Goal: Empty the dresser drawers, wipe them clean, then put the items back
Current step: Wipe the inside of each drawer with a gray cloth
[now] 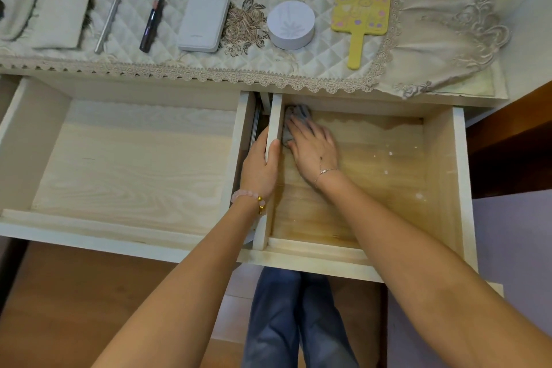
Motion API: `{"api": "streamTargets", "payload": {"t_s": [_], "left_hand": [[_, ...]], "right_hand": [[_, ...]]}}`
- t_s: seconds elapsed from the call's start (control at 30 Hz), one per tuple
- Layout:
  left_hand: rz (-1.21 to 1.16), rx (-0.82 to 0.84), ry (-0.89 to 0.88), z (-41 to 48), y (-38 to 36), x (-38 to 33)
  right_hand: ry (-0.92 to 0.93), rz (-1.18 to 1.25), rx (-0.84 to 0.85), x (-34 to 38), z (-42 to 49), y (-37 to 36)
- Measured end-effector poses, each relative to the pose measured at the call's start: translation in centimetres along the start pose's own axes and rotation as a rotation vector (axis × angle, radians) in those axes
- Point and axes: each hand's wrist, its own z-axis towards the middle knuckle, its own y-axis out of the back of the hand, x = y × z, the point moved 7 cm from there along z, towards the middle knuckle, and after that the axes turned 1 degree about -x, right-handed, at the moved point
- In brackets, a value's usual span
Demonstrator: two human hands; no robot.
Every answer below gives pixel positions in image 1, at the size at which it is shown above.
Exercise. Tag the person's leg in jeans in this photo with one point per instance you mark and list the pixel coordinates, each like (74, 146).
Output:
(271, 324)
(327, 329)

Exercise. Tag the small white drawer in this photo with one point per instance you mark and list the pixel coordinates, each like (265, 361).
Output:
(388, 165)

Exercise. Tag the yellow hand mirror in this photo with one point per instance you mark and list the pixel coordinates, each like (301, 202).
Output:
(362, 10)

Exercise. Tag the white comb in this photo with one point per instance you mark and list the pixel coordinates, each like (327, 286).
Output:
(17, 18)

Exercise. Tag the wide white drawer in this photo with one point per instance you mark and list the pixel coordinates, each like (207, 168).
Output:
(129, 173)

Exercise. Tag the person's right hand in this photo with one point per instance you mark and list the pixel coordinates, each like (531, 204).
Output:
(315, 156)

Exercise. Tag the dark brown wooden trim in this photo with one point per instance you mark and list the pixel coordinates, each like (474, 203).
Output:
(509, 152)
(10, 273)

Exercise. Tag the grey knitted wiping cloth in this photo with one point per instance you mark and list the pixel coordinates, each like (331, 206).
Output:
(299, 112)

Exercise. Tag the white round compact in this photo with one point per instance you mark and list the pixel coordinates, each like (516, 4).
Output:
(291, 27)

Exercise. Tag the person's left forearm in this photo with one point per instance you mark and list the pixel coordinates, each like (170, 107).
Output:
(181, 303)

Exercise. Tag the person's left hand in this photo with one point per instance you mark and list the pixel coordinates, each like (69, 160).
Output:
(258, 173)

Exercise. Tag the black lipstick tube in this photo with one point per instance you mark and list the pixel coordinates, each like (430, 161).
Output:
(151, 25)

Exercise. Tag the thin metal straw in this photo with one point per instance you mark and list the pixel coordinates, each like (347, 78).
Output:
(108, 20)

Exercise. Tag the person's right leg in jeans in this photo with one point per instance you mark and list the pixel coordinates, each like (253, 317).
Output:
(327, 329)

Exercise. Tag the white power bank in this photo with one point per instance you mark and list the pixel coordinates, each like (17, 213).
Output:
(202, 22)

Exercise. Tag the cream dressing table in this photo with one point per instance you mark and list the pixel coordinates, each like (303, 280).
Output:
(530, 14)

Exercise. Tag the beige snap pouch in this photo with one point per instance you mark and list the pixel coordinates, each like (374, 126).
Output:
(60, 18)

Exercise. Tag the person's right forearm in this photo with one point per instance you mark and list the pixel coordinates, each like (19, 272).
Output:
(431, 286)

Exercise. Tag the person's left leg in jeans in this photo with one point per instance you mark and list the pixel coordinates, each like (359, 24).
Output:
(271, 324)

